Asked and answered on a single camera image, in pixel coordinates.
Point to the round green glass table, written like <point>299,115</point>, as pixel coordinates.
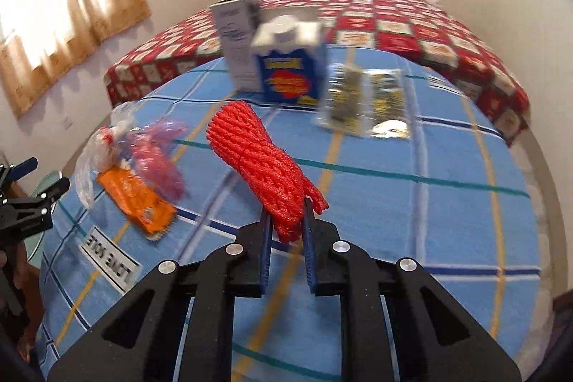
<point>50,177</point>

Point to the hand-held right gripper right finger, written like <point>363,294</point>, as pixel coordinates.
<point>309,261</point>

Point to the orange snack packet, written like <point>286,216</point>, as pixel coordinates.
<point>134,198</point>

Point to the wide beige window curtain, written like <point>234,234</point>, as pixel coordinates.
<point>67,15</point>

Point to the pink plastic bag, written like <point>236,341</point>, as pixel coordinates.
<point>159,158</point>

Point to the blue carton with white top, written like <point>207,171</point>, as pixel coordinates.
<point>286,73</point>

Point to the gold packet with clear window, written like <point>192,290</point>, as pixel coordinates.
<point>387,104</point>

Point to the tall white box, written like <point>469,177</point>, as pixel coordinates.
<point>235,46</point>

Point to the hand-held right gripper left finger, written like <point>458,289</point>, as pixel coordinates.
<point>266,256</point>

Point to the clear plastic bag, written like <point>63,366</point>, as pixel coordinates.
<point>98,149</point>

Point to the white wall socket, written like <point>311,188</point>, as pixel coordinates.
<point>67,122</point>

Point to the red checkered bedspread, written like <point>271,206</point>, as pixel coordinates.
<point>447,37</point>

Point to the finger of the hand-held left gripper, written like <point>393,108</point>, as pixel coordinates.
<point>51,190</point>
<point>26,166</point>

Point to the red foam net sleeve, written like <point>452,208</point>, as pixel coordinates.
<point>264,158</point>

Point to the gold foil packet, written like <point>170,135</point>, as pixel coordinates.
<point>340,100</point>

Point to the blue plaid blanket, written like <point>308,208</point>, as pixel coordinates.
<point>380,221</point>

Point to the person's left hand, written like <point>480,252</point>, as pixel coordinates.
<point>21,263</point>

